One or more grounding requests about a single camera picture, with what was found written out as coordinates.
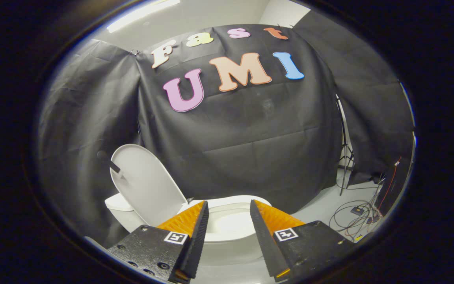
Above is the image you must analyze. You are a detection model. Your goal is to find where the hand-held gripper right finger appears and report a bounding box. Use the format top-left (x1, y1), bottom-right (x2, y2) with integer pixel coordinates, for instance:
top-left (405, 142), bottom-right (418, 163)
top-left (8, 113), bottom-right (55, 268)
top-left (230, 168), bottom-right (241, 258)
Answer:
top-left (249, 199), bottom-right (356, 282)

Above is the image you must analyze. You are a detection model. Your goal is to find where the white toilet lid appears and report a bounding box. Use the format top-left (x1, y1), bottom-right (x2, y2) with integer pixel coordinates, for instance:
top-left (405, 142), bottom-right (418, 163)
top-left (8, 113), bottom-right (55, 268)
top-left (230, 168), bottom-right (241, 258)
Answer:
top-left (110, 144), bottom-right (188, 228)

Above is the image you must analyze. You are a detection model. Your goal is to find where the black tripod light stand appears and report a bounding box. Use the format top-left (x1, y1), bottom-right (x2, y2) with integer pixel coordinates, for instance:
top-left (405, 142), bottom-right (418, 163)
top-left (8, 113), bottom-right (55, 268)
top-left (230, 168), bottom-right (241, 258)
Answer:
top-left (335, 95), bottom-right (356, 196)

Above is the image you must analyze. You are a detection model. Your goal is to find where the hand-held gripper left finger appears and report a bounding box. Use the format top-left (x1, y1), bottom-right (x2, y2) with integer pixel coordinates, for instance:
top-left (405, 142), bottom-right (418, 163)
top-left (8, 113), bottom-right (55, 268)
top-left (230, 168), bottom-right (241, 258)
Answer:
top-left (107, 200), bottom-right (210, 284)

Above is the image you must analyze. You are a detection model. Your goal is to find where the thin red cable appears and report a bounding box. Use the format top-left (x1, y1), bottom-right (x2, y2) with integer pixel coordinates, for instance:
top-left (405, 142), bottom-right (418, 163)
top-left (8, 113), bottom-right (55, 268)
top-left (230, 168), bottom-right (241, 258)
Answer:
top-left (384, 157), bottom-right (402, 198)

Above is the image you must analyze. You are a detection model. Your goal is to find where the black backdrop cloth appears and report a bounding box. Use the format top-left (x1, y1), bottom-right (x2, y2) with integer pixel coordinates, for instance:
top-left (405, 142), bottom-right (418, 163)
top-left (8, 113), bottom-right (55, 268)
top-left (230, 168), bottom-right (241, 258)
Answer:
top-left (36, 12), bottom-right (415, 245)

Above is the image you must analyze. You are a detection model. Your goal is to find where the tangle of thin floor cables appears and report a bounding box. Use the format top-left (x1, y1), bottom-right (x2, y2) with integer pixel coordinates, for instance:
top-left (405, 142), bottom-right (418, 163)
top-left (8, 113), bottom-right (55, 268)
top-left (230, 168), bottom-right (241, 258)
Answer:
top-left (329, 197), bottom-right (383, 242)

